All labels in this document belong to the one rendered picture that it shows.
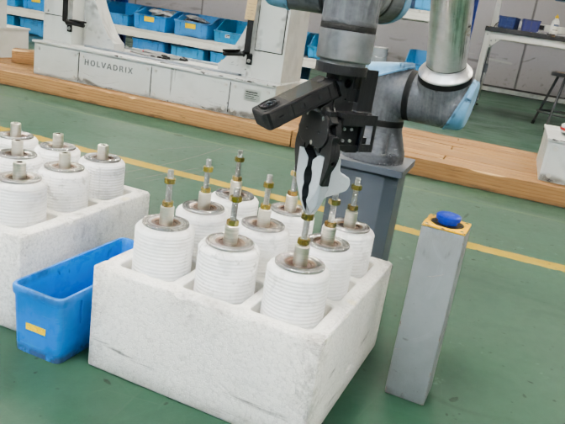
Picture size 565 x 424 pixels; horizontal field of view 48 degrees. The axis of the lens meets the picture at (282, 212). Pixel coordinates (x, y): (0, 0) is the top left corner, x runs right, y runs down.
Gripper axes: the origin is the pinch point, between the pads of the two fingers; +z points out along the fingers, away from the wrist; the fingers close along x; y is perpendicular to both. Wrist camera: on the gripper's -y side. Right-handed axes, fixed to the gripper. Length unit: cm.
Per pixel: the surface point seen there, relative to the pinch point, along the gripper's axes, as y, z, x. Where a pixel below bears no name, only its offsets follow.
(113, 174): -12, 12, 54
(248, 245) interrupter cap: -4.2, 9.2, 7.6
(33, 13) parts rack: 66, 15, 650
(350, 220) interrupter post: 18.8, 8.1, 13.1
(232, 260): -8.0, 10.3, 4.8
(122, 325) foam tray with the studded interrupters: -20.5, 25.0, 15.3
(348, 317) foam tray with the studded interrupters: 8.7, 17.4, -3.7
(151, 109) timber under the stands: 59, 32, 239
